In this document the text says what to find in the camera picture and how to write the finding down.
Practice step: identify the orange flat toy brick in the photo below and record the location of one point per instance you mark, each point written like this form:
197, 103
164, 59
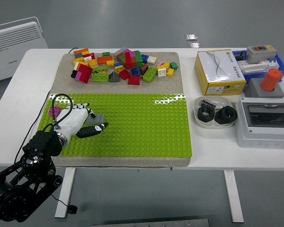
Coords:
81, 50

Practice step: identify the brown-orange toy brick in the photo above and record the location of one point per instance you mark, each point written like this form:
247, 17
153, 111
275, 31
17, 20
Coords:
120, 59

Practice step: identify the silver floor outlet plate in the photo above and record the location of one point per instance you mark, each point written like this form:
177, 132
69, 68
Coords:
191, 37
194, 45

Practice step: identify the orange-yellow toy brick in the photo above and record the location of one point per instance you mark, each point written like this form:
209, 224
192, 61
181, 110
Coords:
93, 63

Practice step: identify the white table leg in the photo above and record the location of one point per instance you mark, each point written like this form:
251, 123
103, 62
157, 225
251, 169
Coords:
233, 196
67, 184

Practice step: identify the small black printed card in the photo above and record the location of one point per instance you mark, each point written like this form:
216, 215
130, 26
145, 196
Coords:
207, 102

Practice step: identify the orange eight-stud toy brick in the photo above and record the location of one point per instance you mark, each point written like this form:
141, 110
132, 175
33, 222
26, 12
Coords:
104, 59

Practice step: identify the thin blue toy brick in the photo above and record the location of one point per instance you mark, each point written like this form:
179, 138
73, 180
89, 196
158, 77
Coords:
118, 64

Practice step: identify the grey holder block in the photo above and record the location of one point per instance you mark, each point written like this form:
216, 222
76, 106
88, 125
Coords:
253, 89

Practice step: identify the tall green toy brick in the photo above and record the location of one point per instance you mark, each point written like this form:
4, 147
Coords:
138, 58

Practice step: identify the red four-stud toy brick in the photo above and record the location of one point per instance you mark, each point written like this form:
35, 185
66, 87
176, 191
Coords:
124, 74

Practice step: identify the magenta toy brick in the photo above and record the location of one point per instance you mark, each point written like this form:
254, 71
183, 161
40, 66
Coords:
50, 111

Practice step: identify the green studded baseplate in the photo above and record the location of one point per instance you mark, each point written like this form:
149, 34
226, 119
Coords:
137, 125

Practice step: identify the white terminal strip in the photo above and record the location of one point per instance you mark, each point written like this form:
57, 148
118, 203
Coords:
251, 67

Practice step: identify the orange cylinder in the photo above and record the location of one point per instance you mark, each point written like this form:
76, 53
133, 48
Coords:
271, 79

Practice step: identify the thin white toy brick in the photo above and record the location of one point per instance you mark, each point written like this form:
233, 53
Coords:
76, 66

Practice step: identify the blue plastic tray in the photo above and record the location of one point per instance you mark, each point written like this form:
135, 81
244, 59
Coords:
253, 76

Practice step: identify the large red toy brick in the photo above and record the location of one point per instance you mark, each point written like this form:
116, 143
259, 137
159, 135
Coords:
86, 72

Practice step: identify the lime black striped brick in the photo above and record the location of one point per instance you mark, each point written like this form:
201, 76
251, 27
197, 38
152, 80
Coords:
100, 69

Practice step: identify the large grey toy brick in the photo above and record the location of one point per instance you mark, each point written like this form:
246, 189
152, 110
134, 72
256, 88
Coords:
120, 50

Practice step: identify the dark grey toy brick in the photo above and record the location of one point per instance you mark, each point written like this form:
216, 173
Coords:
77, 55

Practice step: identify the white printed toy brick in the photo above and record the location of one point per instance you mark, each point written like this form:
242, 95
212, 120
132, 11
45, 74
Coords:
87, 59

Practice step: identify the grey eight-stud toy brick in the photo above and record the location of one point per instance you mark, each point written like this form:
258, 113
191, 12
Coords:
99, 119

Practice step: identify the grey enclosure with clear lid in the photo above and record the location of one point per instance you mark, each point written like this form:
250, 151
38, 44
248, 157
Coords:
262, 139

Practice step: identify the tall red toy brick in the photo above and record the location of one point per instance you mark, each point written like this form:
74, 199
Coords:
128, 61

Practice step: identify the big black hex nut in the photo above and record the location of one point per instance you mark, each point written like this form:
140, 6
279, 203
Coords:
219, 118

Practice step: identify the orange stacked toy brick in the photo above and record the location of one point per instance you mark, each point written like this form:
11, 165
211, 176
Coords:
135, 63

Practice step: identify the grey push-button switch box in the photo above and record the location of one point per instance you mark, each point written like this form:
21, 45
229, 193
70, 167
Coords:
260, 55

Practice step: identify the small black adapter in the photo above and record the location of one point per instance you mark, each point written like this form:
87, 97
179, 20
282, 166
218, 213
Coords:
239, 56

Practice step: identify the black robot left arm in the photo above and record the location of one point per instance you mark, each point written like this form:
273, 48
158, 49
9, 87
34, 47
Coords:
41, 144

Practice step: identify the grey metal plate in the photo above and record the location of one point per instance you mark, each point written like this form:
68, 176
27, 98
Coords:
151, 223

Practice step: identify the grey slope toy brick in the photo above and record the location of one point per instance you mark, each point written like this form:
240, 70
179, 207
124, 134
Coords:
114, 77

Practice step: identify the lime green framed brick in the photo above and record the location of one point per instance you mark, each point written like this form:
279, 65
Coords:
100, 77

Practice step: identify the thin orange toy brick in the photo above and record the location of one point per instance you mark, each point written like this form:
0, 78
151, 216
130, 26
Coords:
79, 67

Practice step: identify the pink flat toy piece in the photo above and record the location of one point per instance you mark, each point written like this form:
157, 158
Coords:
160, 63

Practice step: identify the brown toy brick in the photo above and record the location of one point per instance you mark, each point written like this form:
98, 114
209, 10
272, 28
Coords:
144, 68

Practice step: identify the grey-brown mat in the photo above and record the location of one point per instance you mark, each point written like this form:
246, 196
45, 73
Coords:
144, 88

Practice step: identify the dark green toy brick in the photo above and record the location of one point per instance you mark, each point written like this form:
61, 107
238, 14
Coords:
174, 65

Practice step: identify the small dark green brick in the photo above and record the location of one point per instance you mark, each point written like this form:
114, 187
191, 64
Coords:
106, 54

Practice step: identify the white four-stud toy brick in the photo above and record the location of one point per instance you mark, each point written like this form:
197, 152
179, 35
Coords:
161, 72

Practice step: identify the yellow white cardboard box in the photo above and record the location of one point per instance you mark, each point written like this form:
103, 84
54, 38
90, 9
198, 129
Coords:
217, 68

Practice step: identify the white dish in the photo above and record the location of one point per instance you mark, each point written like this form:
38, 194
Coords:
223, 101

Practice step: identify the black toy brick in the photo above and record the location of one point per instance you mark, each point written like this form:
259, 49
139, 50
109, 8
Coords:
74, 74

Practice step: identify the small black hex nut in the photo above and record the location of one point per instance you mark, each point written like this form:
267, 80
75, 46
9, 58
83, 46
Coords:
200, 116

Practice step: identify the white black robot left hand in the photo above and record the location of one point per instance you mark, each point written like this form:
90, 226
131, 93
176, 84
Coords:
74, 120

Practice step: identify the pink stacked toy brick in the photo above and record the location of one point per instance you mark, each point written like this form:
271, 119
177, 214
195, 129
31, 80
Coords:
132, 54

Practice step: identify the white panel heater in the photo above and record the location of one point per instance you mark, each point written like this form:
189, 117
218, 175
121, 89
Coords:
14, 47

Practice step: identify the lime green long brick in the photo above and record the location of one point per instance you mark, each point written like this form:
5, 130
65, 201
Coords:
149, 74

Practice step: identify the thin yellow toy brick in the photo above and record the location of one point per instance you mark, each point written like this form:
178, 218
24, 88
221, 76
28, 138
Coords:
160, 67
86, 53

